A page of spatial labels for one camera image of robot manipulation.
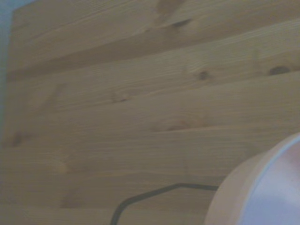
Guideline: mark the pink bowl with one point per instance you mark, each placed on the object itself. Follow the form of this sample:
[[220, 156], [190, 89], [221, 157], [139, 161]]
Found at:
[[269, 187]]

